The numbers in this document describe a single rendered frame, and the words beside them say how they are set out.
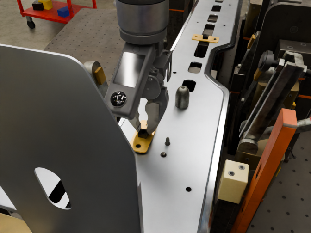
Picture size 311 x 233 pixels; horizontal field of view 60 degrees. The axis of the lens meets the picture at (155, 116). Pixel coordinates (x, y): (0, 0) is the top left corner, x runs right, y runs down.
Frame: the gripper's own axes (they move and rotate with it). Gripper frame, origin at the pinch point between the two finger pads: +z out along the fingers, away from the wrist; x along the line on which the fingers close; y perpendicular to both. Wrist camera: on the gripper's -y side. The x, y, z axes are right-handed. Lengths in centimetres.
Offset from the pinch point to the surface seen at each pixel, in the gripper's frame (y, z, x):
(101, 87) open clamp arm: 4.8, -4.7, 10.5
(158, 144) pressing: -0.7, 2.3, -3.5
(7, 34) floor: 197, 100, 236
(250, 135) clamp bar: -1.8, -5.9, -18.9
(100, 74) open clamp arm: 5.3, -7.6, 10.4
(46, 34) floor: 211, 100, 194
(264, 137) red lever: -0.8, -5.2, -21.1
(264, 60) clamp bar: -1.1, -18.8, -17.6
